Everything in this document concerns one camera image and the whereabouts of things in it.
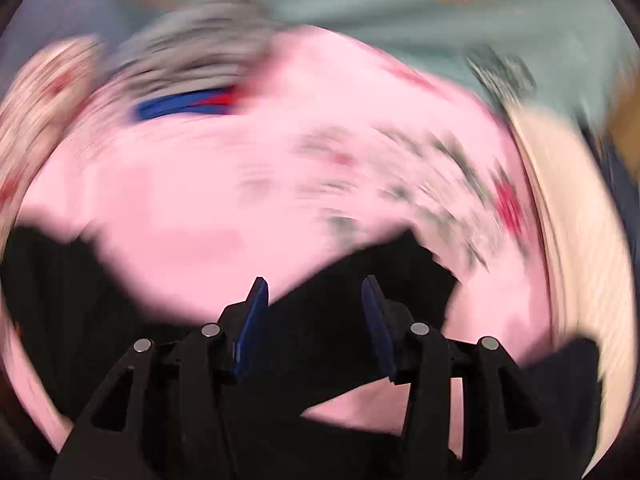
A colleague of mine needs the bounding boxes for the teal printed cloth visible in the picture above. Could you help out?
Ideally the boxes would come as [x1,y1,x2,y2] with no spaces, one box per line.
[120,0,626,131]

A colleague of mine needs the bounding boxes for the black pants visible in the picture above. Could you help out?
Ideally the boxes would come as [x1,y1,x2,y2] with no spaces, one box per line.
[0,225,463,480]

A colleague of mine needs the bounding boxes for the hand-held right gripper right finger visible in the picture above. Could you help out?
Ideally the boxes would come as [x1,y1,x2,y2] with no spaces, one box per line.
[361,275,568,480]

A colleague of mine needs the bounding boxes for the pink printed blanket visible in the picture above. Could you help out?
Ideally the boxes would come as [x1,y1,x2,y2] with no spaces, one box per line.
[0,25,556,461]

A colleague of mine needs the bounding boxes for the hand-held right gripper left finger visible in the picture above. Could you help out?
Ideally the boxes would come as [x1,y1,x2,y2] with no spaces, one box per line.
[51,276,270,480]

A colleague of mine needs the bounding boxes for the floral patterned cloth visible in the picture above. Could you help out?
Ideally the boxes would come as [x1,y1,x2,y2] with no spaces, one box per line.
[0,37,108,211]

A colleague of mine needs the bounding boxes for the grey striped cloth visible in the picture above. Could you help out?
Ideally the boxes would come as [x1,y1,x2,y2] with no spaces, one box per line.
[107,0,281,106]

